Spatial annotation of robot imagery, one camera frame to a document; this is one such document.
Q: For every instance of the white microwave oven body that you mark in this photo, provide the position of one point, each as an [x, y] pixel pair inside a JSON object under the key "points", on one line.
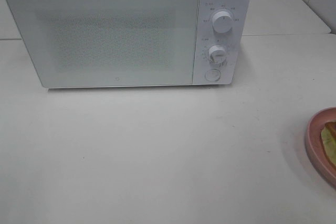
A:
{"points": [[236, 3]]}

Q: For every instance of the round door release button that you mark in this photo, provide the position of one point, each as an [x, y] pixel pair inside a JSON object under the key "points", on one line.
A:
{"points": [[212, 75]]}

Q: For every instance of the sandwich with ham and cheese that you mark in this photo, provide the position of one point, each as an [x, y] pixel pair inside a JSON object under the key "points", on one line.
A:
{"points": [[328, 141]]}

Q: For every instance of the upper white power knob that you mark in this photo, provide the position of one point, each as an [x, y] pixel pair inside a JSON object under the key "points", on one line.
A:
{"points": [[222, 21]]}

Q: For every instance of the lower white timer knob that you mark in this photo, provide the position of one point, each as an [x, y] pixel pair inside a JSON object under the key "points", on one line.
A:
{"points": [[217, 54]]}

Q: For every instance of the pink round plate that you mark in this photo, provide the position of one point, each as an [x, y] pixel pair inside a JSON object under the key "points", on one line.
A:
{"points": [[314, 145]]}

